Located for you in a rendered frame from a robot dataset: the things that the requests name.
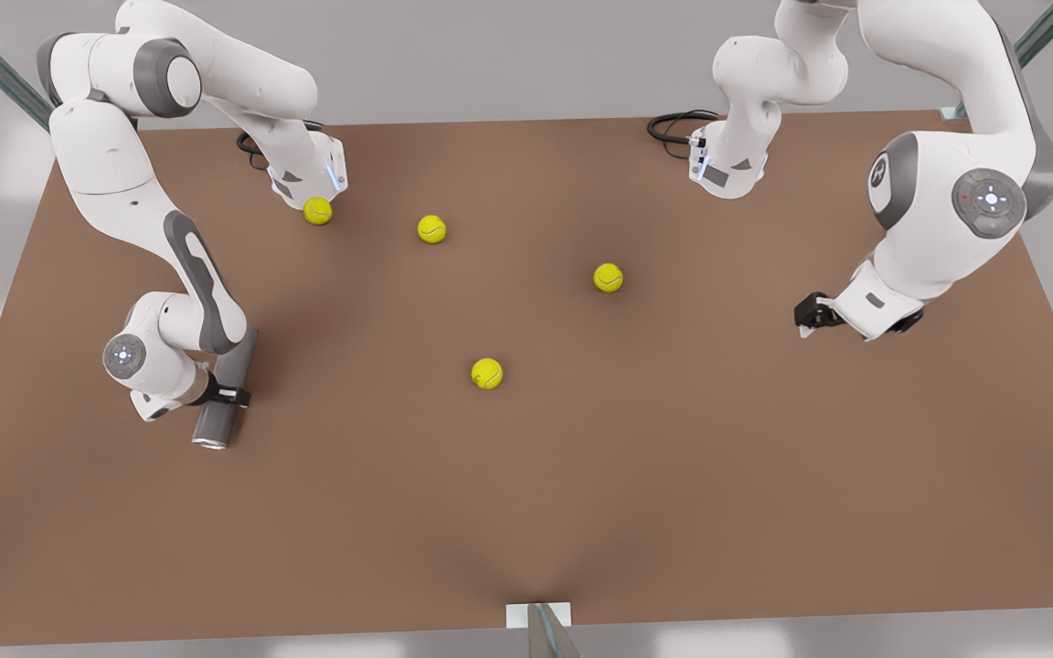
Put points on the yellow tennis ball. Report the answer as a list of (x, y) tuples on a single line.
[(431, 228), (486, 373), (608, 277), (317, 210)]

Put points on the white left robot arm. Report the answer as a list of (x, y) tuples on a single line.
[(938, 219)]

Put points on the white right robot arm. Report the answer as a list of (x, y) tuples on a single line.
[(124, 174)]

